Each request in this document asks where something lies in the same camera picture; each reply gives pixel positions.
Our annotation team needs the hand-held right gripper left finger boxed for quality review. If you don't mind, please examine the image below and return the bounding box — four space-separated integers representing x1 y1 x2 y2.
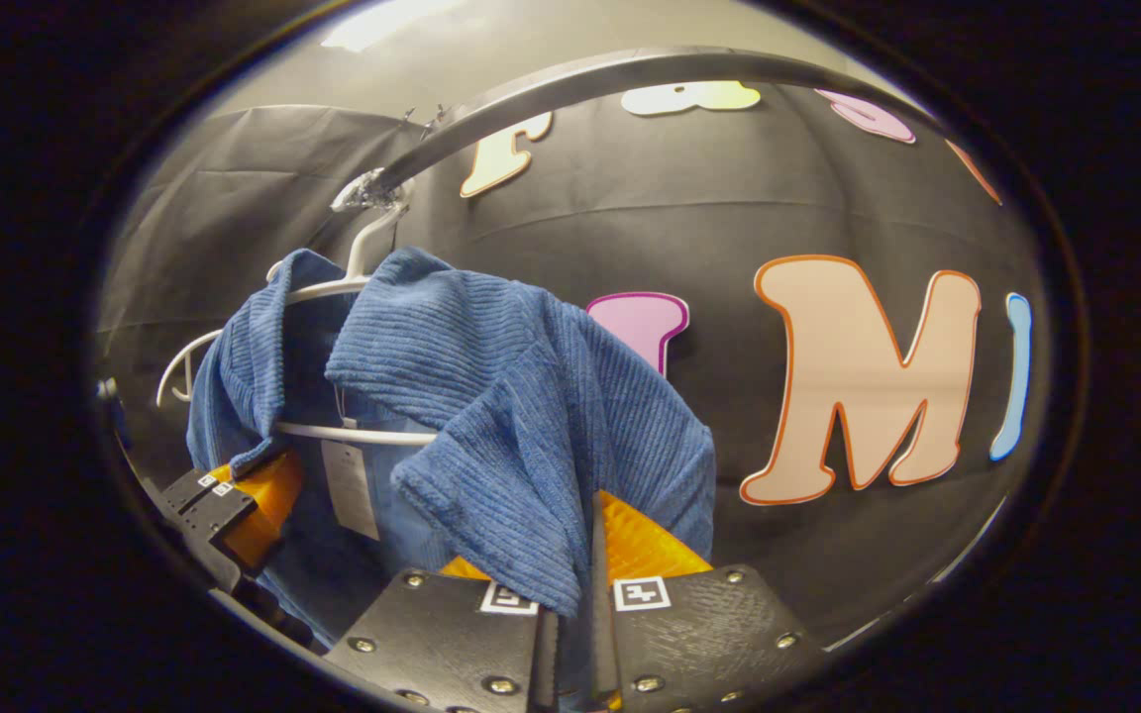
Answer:
321 555 560 713

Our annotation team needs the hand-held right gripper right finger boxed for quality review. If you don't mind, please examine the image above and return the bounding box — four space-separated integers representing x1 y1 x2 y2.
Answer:
588 490 829 713

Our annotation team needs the blue corduroy shirt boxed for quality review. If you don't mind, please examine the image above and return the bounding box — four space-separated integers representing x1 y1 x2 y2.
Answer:
184 246 720 713

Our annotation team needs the white plastic clothes hanger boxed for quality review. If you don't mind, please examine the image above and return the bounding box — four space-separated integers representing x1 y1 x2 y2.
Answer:
155 173 443 447

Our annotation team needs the black backdrop cloth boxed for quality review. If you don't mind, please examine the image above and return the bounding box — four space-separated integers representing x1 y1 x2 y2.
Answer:
95 79 1057 655

